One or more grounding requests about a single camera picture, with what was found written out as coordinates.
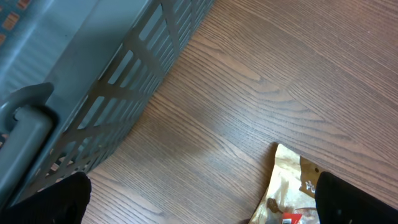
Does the beige snack pouch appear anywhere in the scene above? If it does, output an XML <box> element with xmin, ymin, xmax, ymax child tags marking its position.
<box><xmin>249</xmin><ymin>144</ymin><xmax>324</xmax><ymax>224</ymax></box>

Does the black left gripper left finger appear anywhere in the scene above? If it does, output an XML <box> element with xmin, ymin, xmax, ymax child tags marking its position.
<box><xmin>1</xmin><ymin>172</ymin><xmax>91</xmax><ymax>224</ymax></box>

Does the grey plastic mesh basket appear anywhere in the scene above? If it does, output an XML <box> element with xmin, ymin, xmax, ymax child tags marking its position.
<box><xmin>1</xmin><ymin>0</ymin><xmax>213</xmax><ymax>208</ymax></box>

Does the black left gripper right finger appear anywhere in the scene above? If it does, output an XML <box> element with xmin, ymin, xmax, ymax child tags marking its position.
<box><xmin>315</xmin><ymin>172</ymin><xmax>397</xmax><ymax>224</ymax></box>

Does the red snack stick packet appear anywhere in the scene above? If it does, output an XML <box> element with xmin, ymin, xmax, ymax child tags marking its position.
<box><xmin>281</xmin><ymin>213</ymin><xmax>302</xmax><ymax>224</ymax></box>

